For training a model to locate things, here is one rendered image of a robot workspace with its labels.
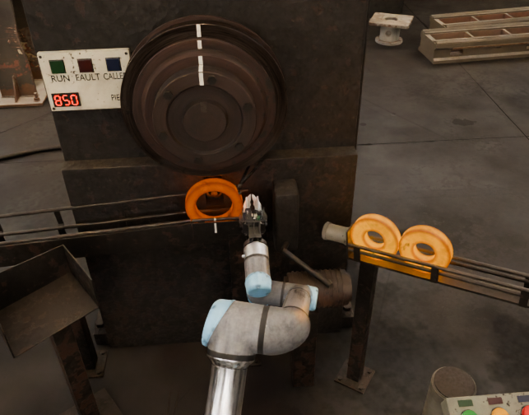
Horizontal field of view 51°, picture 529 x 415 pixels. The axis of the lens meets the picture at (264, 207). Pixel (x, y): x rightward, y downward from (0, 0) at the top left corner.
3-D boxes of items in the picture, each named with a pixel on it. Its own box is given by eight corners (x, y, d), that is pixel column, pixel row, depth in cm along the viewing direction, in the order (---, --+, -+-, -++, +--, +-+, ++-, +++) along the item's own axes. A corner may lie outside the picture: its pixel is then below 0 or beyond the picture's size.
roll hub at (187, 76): (160, 159, 162) (146, 67, 145) (257, 154, 163) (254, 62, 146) (159, 169, 157) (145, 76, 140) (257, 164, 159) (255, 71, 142)
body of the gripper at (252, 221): (265, 205, 173) (267, 237, 166) (264, 221, 180) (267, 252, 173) (240, 206, 173) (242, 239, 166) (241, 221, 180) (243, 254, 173)
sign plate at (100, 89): (53, 108, 170) (38, 51, 159) (138, 104, 171) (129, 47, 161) (51, 111, 168) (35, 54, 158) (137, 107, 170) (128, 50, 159)
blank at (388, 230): (354, 208, 174) (350, 214, 172) (402, 219, 167) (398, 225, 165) (354, 247, 183) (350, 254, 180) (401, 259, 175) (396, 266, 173)
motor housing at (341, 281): (282, 363, 222) (283, 263, 190) (336, 359, 223) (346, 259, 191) (285, 391, 211) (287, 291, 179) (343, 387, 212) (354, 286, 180)
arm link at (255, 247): (268, 264, 171) (242, 266, 171) (267, 252, 174) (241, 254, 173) (269, 252, 165) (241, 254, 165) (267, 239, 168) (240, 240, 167)
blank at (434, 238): (402, 219, 167) (398, 226, 165) (455, 230, 159) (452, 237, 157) (401, 259, 175) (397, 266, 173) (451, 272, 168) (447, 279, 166)
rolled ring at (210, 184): (241, 181, 175) (240, 175, 178) (182, 184, 174) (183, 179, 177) (243, 227, 186) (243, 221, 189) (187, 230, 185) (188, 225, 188)
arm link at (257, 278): (246, 300, 165) (244, 287, 158) (243, 268, 171) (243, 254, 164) (272, 298, 165) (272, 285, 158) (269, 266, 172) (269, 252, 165)
